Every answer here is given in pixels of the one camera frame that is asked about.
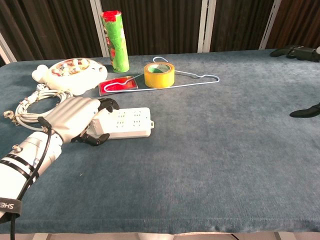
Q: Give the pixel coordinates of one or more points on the white frame post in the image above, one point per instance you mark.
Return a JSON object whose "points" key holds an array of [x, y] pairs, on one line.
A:
{"points": [[270, 22], [206, 25], [6, 52], [100, 27]]}

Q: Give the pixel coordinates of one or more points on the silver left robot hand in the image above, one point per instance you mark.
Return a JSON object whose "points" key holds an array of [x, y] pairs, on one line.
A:
{"points": [[72, 112]]}

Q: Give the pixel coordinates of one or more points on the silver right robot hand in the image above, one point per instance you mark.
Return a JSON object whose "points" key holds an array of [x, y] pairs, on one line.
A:
{"points": [[297, 53]]}

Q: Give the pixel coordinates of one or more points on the dark pleated curtain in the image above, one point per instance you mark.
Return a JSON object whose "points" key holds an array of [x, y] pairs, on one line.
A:
{"points": [[160, 25]]}

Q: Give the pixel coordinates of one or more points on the blue table cloth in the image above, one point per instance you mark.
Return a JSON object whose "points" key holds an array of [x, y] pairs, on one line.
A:
{"points": [[200, 150]]}

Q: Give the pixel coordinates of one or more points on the red square tin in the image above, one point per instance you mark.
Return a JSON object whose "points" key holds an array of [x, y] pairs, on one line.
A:
{"points": [[125, 86]]}

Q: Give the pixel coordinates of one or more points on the white power strip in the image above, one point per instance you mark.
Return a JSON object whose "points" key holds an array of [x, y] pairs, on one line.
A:
{"points": [[135, 125]]}

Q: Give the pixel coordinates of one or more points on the green cylindrical snack can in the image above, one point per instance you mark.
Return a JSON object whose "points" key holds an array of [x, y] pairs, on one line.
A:
{"points": [[117, 45]]}

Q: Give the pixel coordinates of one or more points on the yellow tape roll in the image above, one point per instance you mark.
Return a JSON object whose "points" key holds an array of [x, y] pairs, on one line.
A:
{"points": [[160, 78]]}

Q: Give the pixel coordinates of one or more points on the white toy with balls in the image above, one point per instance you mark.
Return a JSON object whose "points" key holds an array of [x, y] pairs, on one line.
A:
{"points": [[75, 80]]}

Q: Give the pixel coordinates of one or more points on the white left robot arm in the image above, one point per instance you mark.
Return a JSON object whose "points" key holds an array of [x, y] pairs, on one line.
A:
{"points": [[15, 175]]}

